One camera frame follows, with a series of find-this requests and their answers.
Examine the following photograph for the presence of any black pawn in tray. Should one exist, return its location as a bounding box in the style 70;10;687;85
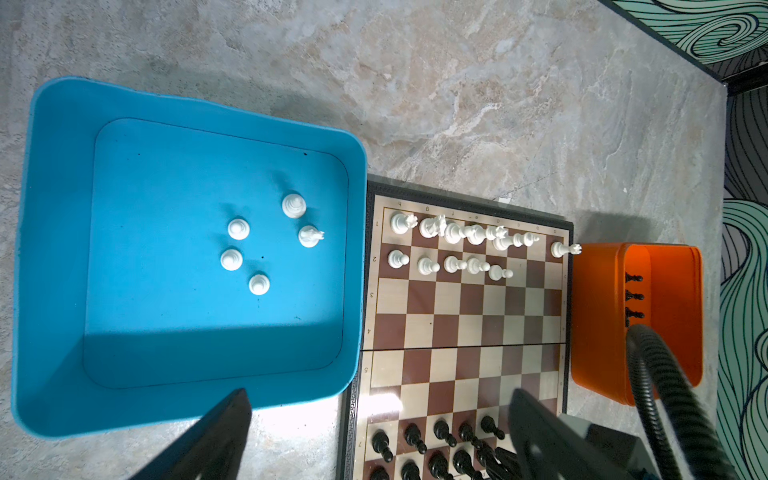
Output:
625;307;645;328
625;273;644;283
625;290;645;301

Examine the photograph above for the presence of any white knight piece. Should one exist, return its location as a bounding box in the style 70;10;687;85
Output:
298;225;325;248

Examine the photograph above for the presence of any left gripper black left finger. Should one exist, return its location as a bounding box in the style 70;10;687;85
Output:
133;388;252;479

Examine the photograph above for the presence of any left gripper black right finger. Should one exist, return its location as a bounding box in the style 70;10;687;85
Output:
508;388;632;479

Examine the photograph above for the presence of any folding chessboard brown cream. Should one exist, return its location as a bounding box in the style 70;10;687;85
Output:
337;179;573;479

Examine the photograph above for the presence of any blue plastic tray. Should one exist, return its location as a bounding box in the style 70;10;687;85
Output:
11;77;367;438

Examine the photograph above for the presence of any black corrugated cable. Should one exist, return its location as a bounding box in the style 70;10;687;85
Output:
625;323;742;480

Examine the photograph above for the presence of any orange plastic tray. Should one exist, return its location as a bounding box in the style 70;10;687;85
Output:
571;243;703;405

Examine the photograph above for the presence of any white pawn in tray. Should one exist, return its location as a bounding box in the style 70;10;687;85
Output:
220;248;244;271
248;273;271;296
227;218;250;241

